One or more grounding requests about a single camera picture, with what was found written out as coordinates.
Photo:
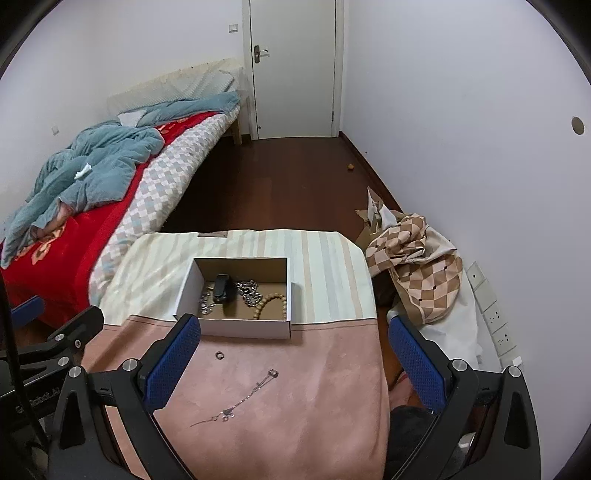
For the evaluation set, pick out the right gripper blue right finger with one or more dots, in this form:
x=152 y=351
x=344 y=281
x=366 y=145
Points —
x=473 y=424

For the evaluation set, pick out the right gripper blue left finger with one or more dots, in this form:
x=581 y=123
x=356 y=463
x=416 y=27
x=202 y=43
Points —
x=84 y=444

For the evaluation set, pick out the white plastic bag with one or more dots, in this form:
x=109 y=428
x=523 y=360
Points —
x=457 y=333

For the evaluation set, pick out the red blanket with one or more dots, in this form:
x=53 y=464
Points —
x=57 y=267

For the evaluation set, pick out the striped cream cloth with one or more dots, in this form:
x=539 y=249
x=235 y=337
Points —
x=330 y=273

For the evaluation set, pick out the checkered beige cloth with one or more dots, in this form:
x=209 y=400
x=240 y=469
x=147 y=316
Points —
x=426 y=268

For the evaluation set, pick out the pink suede cloth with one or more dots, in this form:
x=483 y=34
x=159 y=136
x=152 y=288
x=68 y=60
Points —
x=314 y=406

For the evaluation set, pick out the black watch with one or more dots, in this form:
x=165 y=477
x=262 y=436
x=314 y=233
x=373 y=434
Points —
x=224 y=289

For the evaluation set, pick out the white cardboard box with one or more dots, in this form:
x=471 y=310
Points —
x=262 y=305

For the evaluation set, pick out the teal blanket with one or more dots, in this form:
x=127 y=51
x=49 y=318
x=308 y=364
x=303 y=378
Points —
x=97 y=168

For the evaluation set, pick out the checkered bed quilt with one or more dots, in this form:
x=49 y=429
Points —
x=160 y=188

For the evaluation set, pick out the striped pillow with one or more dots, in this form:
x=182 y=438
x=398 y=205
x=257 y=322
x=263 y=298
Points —
x=195 y=82

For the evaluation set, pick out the white door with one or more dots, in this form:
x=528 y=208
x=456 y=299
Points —
x=294 y=51

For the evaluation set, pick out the white wall socket strip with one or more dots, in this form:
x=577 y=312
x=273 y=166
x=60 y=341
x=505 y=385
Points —
x=500 y=350

